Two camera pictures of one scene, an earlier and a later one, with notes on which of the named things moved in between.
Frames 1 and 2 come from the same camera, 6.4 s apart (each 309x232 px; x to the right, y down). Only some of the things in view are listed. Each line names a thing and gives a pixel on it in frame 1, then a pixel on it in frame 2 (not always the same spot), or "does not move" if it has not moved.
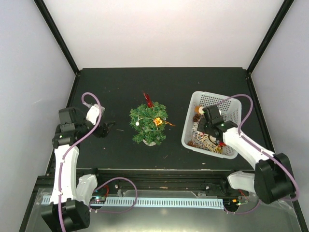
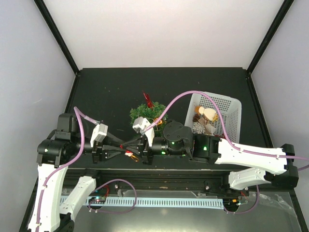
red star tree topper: [149, 104] does not move
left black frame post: [50, 21] does not move
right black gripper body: [204, 129] → [147, 158]
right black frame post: [283, 10] does not move
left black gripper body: [98, 133] → [96, 150]
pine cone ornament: [196, 117] does not move
